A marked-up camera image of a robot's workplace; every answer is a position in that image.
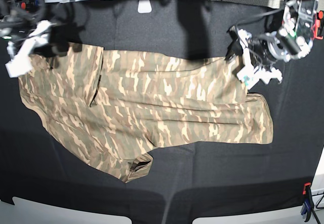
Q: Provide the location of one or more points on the camouflage t-shirt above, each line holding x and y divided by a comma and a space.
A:
112, 108

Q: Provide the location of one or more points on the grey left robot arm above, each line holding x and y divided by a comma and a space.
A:
293, 40

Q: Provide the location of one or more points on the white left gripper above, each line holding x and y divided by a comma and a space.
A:
255, 52

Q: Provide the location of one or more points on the orange clamp left rear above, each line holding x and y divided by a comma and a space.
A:
24, 6

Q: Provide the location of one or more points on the orange clamp right rear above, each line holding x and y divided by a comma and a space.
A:
318, 26

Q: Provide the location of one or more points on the orange blue clamp front right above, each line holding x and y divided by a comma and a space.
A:
308, 203

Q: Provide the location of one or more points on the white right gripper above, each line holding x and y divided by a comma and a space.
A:
20, 62

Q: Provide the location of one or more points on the black table cloth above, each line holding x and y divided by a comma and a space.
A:
186, 182

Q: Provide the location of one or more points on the white tag on cloth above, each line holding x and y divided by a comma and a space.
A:
144, 7

